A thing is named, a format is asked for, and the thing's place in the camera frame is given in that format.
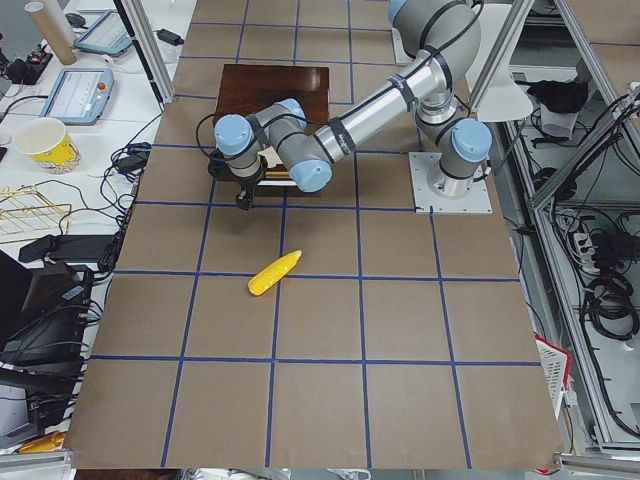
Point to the black gripper near corn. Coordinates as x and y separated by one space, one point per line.
246 183

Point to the light wood drawer white handle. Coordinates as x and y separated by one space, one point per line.
276 181

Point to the grey robot arm near corn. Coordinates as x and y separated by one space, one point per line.
443 39

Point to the yellow corn cob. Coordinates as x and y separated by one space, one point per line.
273 273

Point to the dark wooden drawer cabinet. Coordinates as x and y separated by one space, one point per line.
261 106

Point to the black power adapter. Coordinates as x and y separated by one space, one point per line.
169 37

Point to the blue teach pendant near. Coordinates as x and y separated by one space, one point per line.
79 96

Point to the blue teach pendant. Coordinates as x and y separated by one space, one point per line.
79 96
107 35

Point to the popcorn paper bucket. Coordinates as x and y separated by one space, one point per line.
47 141

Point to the blue teach pendant far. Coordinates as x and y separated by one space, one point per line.
107 35

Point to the white plastic chair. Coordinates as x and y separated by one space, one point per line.
500 98

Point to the cardboard tube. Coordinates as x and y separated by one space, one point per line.
50 19

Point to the red white plastic basket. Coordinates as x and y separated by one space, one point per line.
556 364

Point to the aluminium frame post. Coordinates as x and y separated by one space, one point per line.
138 28

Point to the gold wire rack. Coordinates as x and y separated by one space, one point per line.
27 214

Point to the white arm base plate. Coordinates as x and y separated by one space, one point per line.
436 193

